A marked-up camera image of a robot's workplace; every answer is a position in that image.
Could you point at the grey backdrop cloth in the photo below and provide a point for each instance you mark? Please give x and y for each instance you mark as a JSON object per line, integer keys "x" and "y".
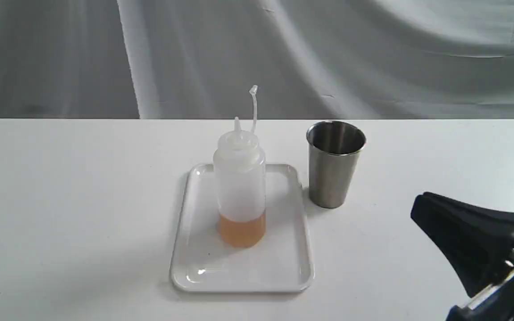
{"x": 311, "y": 59}

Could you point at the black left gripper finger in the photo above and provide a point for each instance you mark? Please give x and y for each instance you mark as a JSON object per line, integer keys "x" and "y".
{"x": 477, "y": 242}

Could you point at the white rectangular plastic tray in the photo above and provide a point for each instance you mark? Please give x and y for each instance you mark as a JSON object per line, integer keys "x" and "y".
{"x": 281, "y": 262}

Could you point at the stainless steel cup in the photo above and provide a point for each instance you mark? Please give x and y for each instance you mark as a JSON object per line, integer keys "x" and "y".
{"x": 334, "y": 148}

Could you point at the translucent squeeze bottle amber liquid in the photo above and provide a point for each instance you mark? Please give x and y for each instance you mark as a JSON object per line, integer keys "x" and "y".
{"x": 240, "y": 167}

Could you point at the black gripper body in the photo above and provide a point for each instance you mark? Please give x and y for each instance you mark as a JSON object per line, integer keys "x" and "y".
{"x": 511, "y": 290}

